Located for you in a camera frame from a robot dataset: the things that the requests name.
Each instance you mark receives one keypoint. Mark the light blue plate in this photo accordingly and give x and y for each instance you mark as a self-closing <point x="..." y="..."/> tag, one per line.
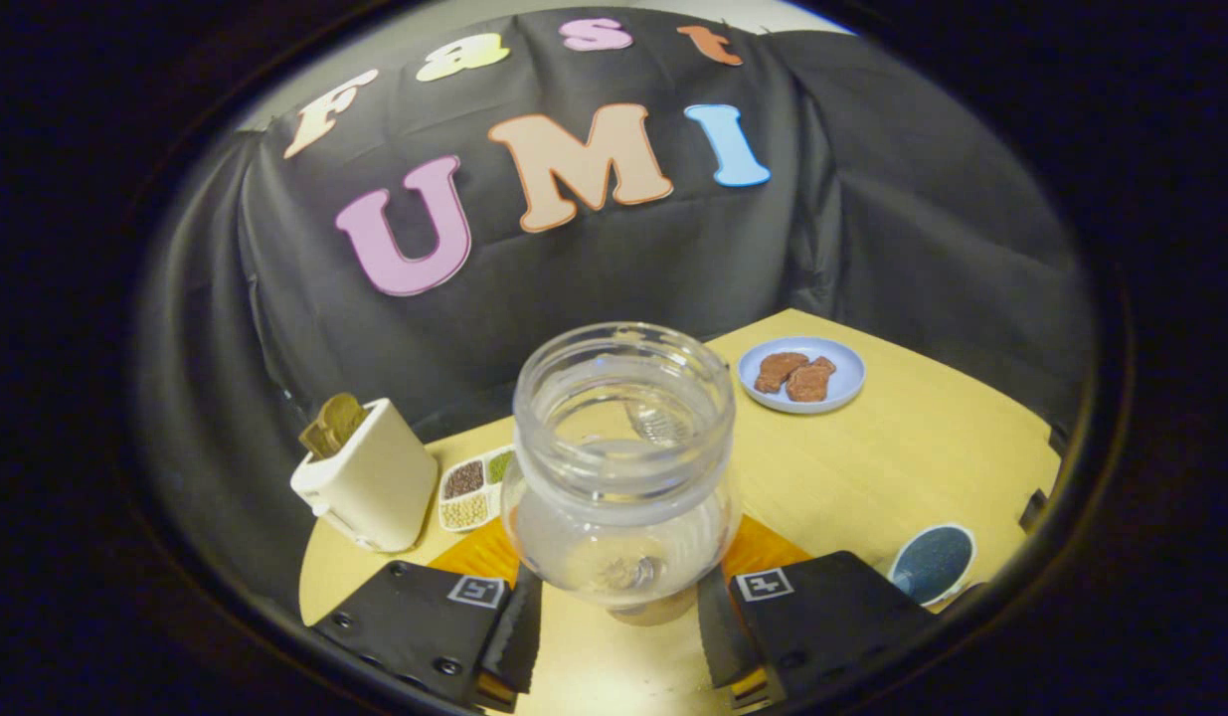
<point x="847" y="383"/>

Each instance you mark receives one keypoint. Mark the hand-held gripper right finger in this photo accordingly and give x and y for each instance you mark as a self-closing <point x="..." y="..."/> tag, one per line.
<point x="715" y="631"/>

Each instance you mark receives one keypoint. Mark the round brown coaster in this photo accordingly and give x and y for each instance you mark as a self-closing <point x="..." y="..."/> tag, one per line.
<point x="663" y="615"/>

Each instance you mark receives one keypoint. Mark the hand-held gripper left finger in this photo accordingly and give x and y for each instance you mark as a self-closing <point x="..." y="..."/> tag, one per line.
<point x="522" y="631"/>

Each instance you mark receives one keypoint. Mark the cream toaster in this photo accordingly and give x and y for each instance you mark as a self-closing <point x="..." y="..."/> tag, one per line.
<point x="375" y="492"/>

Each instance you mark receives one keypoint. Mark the brown toast slice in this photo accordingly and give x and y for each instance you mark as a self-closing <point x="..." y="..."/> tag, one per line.
<point x="333" y="423"/>

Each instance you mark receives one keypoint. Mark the brown food piece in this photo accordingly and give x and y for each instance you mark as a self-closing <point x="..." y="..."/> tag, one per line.
<point x="810" y="381"/>
<point x="778" y="371"/>

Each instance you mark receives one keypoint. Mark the clear plastic bottle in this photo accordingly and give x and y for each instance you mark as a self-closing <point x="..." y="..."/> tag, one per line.
<point x="623" y="487"/>

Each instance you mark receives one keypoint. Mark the white divided dish of grains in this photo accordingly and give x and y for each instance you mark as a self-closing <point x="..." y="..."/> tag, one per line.
<point x="464" y="497"/>

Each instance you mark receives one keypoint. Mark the white cup with dark inside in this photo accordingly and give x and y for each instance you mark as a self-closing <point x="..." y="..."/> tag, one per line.
<point x="932" y="565"/>

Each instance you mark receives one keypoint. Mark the black backdrop cloth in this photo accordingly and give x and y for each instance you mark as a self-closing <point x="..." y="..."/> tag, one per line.
<point x="623" y="268"/>

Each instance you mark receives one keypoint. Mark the wooden table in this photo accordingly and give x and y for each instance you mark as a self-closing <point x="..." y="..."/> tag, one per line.
<point x="872" y="467"/>

